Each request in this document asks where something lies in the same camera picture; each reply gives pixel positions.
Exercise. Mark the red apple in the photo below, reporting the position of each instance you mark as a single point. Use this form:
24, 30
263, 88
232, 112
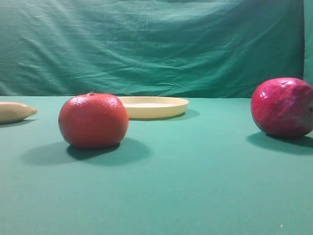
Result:
283, 107

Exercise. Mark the yellow plate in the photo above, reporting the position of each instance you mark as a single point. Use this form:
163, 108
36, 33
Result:
151, 107

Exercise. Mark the orange tangerine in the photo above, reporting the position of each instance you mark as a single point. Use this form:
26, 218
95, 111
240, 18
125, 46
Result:
93, 120

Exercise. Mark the green backdrop cloth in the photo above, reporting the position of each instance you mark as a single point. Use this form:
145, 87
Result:
182, 48

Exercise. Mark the yellow banana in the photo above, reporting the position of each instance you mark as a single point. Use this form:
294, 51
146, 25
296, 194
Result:
14, 111

